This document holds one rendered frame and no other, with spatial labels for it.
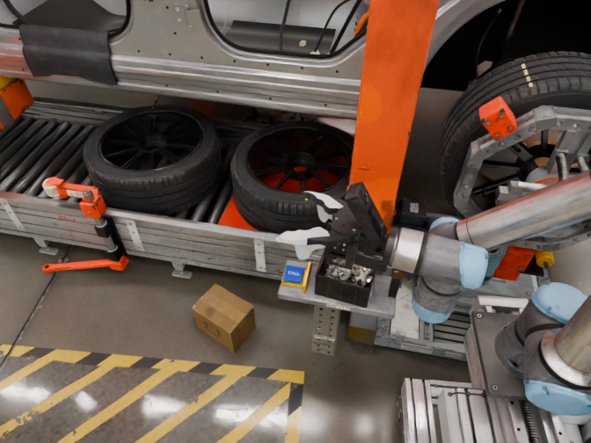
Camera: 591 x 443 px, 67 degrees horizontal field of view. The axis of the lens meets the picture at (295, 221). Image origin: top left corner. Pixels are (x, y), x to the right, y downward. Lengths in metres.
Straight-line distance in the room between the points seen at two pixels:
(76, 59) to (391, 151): 1.50
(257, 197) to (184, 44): 0.70
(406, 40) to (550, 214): 0.59
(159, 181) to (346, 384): 1.20
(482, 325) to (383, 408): 0.84
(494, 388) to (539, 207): 0.49
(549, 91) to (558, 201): 0.72
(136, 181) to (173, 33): 0.65
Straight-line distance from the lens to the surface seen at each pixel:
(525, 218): 0.87
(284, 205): 1.91
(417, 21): 1.22
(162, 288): 2.33
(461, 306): 2.14
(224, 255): 2.08
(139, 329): 2.23
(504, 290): 2.15
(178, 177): 2.13
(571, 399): 0.99
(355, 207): 0.75
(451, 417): 1.22
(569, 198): 0.85
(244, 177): 2.04
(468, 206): 1.66
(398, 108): 1.33
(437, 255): 0.78
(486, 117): 1.45
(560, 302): 1.08
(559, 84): 1.55
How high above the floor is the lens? 1.82
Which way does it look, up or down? 46 degrees down
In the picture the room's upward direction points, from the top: straight up
